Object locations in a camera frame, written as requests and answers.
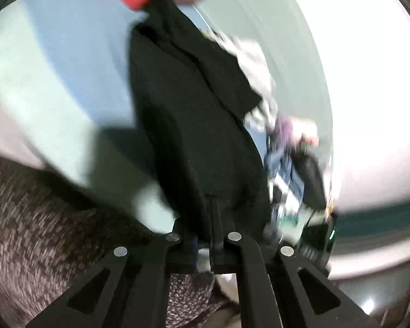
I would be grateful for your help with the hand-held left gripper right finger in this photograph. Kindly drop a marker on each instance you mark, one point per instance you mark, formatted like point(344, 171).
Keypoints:
point(216, 218)

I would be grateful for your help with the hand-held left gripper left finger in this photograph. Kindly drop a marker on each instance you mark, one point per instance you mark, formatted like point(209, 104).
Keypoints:
point(192, 246)

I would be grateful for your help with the black garment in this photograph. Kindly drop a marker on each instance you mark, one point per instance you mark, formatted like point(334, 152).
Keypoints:
point(191, 126)

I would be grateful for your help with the small black cloth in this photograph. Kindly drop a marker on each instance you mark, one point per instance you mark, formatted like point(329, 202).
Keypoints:
point(311, 177)

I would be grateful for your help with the blue jeans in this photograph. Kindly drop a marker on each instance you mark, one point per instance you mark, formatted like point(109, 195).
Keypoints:
point(283, 167)

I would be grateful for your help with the purple cloth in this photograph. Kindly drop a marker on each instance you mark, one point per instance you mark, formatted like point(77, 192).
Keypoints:
point(288, 129)

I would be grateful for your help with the grey patterned pants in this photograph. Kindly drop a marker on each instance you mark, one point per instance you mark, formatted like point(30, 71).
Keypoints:
point(37, 218)

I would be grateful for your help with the white patterned cloth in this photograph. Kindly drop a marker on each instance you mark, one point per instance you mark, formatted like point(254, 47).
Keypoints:
point(254, 65)

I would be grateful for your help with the light blue bed sheet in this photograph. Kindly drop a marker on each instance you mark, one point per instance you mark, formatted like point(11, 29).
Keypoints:
point(65, 75)

